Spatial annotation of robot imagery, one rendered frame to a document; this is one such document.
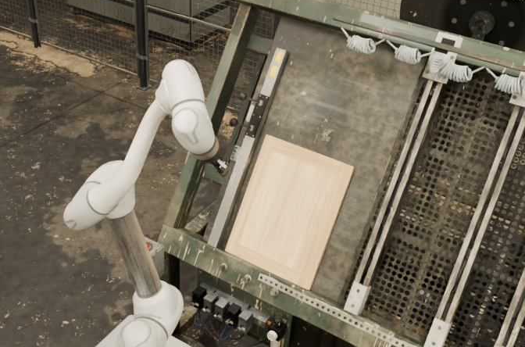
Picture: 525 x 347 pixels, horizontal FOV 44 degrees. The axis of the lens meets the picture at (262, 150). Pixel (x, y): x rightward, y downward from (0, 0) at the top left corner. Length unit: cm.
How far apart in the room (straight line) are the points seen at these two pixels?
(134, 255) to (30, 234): 221
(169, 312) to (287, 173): 80
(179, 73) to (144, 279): 92
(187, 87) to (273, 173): 111
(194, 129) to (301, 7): 125
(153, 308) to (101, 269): 172
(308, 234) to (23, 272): 209
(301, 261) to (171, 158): 256
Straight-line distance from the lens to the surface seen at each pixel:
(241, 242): 298
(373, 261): 272
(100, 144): 546
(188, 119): 180
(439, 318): 269
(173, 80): 192
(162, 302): 259
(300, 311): 286
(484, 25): 315
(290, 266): 289
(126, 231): 242
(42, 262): 439
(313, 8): 290
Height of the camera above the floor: 288
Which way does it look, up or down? 32 degrees down
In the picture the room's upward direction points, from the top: 4 degrees clockwise
